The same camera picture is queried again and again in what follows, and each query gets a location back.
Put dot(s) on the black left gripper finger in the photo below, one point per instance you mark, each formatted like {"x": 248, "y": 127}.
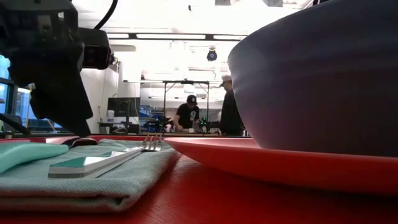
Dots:
{"x": 65, "y": 105}

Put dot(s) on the teal cloth napkin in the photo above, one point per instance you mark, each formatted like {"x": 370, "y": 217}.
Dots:
{"x": 130, "y": 186}

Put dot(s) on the red plastic tray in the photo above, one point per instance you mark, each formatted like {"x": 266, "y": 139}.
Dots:
{"x": 217, "y": 202}

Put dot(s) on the coral plastic plate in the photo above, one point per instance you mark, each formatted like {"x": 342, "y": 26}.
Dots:
{"x": 280, "y": 171}

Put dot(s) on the blue plastic bowl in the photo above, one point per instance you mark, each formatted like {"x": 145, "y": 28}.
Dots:
{"x": 311, "y": 77}

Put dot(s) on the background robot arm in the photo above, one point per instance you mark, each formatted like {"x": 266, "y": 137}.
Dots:
{"x": 203, "y": 123}
{"x": 157, "y": 124}

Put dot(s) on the large dark-framed window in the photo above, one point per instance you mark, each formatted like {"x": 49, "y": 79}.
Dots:
{"x": 21, "y": 102}

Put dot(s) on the white plastic container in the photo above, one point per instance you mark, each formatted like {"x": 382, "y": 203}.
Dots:
{"x": 110, "y": 116}

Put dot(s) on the black slanted bar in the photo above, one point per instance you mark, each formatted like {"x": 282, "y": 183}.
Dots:
{"x": 17, "y": 126}

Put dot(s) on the black computer monitor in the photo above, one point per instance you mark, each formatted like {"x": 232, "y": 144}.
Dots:
{"x": 122, "y": 107}

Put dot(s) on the black round ceiling spotlight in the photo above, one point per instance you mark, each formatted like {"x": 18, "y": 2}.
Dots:
{"x": 112, "y": 59}
{"x": 211, "y": 55}

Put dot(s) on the black background desk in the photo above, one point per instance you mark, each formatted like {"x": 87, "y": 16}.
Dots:
{"x": 133, "y": 128}

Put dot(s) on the person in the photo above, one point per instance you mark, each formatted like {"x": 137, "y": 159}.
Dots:
{"x": 230, "y": 112}
{"x": 187, "y": 115}

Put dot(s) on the background wooden table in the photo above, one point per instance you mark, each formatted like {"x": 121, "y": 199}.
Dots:
{"x": 186, "y": 134}

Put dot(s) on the grey ceiling box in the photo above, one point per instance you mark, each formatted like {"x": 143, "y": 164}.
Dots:
{"x": 273, "y": 3}
{"x": 222, "y": 2}

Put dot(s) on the black aluminium table frame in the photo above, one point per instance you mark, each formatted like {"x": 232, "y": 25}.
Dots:
{"x": 124, "y": 135}

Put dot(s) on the black background gantry frame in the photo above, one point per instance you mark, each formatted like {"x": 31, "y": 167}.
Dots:
{"x": 183, "y": 82}

